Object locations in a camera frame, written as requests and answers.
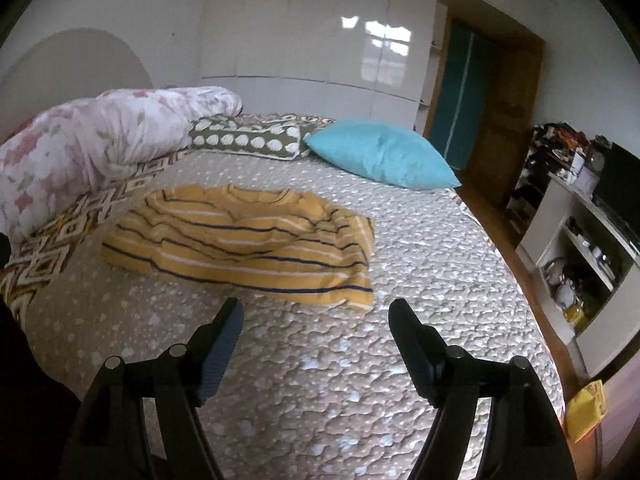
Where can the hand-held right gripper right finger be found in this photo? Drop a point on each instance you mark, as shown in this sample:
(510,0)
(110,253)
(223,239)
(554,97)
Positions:
(417,355)

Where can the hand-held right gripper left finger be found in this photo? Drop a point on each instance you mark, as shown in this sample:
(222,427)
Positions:
(220,360)

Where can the yellow striped shirt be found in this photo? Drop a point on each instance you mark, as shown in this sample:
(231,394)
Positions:
(240,240)

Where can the grey quilted bedspread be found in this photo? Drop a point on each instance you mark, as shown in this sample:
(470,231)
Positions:
(320,340)

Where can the yellow bag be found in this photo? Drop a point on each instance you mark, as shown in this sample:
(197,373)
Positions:
(585,407)

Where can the white shelf unit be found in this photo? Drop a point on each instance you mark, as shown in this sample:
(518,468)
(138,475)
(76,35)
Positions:
(575,270)

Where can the brown geometric patterned blanket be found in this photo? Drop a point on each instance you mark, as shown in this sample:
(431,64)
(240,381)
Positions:
(60,240)

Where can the blue pillow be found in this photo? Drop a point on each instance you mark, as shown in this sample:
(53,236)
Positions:
(385,152)

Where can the brown dotted pillow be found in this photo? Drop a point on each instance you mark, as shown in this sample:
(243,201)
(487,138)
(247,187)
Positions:
(245,136)

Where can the pink floral duvet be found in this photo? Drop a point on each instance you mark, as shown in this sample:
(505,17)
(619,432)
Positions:
(95,135)

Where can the teal door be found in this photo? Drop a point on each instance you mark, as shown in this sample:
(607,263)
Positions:
(462,100)

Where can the black television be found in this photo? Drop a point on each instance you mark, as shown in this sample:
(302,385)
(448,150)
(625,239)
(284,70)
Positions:
(617,180)

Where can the grey round headboard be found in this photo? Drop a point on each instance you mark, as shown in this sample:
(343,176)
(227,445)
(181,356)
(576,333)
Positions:
(70,70)

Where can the white glossy wardrobe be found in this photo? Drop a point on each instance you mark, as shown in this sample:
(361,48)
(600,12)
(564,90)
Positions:
(320,35)

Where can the wooden door frame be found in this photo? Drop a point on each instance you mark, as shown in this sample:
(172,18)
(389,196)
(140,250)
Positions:
(505,110)

